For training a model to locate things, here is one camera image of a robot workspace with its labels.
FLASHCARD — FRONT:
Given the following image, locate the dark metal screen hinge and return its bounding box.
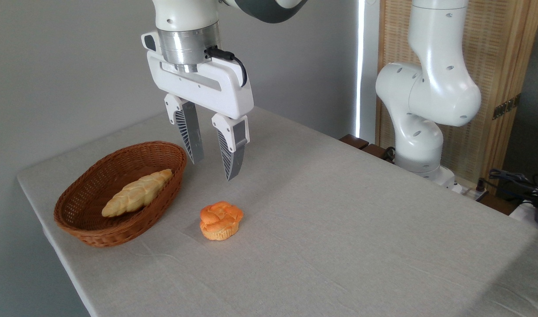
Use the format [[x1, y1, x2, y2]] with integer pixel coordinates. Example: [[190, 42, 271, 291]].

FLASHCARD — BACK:
[[492, 93, 521, 120]]

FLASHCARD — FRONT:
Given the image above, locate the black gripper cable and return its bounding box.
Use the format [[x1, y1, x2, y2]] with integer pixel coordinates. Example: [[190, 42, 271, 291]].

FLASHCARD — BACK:
[[205, 46, 248, 88]]

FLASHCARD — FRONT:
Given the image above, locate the long braided pale bread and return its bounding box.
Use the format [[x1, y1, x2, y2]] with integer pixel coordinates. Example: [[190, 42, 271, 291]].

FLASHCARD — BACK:
[[102, 169, 174, 218]]

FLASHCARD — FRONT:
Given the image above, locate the dark brown wooden block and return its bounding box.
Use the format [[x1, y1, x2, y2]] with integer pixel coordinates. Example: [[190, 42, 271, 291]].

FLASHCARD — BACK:
[[339, 134, 395, 162]]

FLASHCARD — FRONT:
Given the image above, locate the brown wicker basket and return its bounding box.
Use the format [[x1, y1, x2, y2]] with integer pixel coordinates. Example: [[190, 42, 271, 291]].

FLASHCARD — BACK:
[[54, 141, 187, 247]]

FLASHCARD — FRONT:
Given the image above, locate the black cable bundle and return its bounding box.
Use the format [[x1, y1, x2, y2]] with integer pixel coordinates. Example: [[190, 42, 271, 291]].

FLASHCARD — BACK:
[[488, 169, 538, 207]]

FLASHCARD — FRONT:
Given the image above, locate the round orange knotted bread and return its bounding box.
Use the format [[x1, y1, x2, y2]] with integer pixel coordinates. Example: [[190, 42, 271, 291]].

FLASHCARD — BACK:
[[200, 201, 244, 241]]

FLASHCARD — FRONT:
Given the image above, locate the grey tablecloth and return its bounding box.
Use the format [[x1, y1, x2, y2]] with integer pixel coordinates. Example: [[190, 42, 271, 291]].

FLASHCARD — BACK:
[[17, 106, 538, 317]]

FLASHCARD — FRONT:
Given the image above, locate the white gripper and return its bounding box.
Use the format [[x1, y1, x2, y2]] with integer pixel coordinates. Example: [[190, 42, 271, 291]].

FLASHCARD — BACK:
[[141, 31, 255, 181]]

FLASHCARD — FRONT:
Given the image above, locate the wooden folding screen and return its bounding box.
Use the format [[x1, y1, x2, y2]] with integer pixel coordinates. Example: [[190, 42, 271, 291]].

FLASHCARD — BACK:
[[377, 0, 538, 194]]

